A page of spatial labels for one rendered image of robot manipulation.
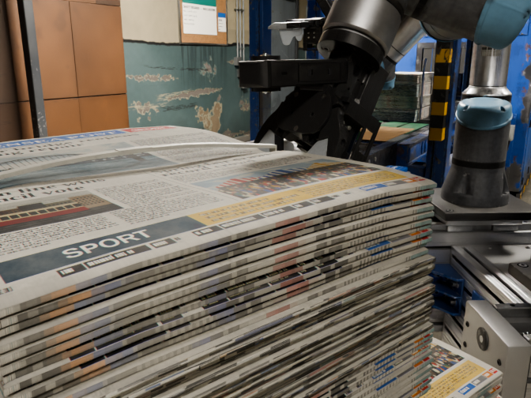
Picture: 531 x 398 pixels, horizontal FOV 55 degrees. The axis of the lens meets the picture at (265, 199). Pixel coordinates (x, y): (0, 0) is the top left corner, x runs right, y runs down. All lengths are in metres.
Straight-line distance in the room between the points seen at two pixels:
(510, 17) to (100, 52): 4.60
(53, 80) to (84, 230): 4.45
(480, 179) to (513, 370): 0.55
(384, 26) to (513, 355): 0.47
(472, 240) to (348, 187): 0.95
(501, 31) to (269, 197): 0.37
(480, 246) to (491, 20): 0.75
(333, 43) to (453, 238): 0.78
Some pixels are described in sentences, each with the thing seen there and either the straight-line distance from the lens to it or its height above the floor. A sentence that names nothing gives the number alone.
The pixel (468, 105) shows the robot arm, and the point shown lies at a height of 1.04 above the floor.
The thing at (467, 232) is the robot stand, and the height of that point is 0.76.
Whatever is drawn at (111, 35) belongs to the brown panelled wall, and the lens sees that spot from 5.12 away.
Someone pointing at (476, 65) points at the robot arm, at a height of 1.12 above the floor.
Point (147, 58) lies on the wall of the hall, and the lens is 5.57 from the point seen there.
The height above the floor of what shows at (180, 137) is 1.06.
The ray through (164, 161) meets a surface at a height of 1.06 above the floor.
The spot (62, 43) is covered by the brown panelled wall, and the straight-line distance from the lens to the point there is 4.77.
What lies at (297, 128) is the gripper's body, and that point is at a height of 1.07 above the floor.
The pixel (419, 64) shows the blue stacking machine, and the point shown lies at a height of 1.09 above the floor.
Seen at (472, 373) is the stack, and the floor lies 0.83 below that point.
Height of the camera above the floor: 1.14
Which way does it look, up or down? 16 degrees down
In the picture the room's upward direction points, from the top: straight up
